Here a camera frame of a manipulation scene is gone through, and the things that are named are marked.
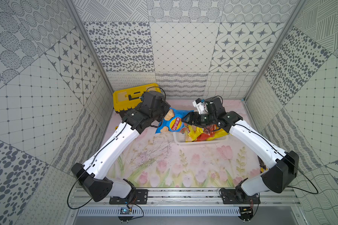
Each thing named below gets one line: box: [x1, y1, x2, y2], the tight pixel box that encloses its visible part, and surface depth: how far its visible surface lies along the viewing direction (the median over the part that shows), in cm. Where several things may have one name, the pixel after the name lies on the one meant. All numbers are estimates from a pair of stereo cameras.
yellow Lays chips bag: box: [185, 124, 204, 142], surface depth 90 cm
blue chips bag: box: [155, 106, 195, 135], surface depth 74 cm
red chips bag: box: [196, 124, 218, 142], surface depth 86 cm
